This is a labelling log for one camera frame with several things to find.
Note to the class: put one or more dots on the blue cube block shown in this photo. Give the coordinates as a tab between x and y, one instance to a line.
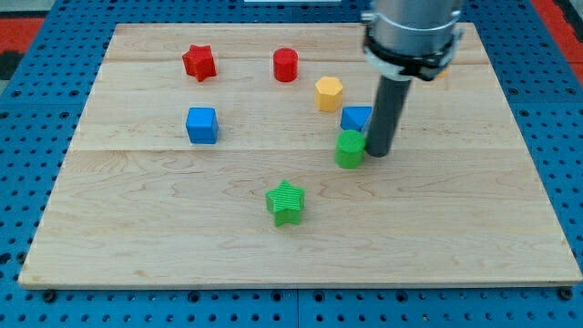
202	126

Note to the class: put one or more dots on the red star block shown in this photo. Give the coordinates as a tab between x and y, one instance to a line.
199	62

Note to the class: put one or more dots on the yellow block behind arm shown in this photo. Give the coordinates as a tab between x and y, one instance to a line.
443	73

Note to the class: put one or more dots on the green cylinder block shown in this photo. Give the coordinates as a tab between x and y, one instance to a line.
349	149

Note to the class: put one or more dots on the yellow hexagon block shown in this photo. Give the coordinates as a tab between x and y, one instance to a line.
328	94

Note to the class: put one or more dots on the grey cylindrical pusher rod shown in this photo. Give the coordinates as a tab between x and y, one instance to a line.
388	106

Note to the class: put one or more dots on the green star block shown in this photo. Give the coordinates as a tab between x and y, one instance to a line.
285	203

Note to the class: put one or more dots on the red cylinder block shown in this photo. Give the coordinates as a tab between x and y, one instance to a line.
285	64

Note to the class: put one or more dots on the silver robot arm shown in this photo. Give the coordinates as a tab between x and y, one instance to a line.
404	39

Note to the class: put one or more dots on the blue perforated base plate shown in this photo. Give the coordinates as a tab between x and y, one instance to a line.
41	106

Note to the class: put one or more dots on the blue triangle block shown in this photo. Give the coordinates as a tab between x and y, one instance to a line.
355	118

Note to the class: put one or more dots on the wooden board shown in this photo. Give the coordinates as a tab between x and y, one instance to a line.
457	202

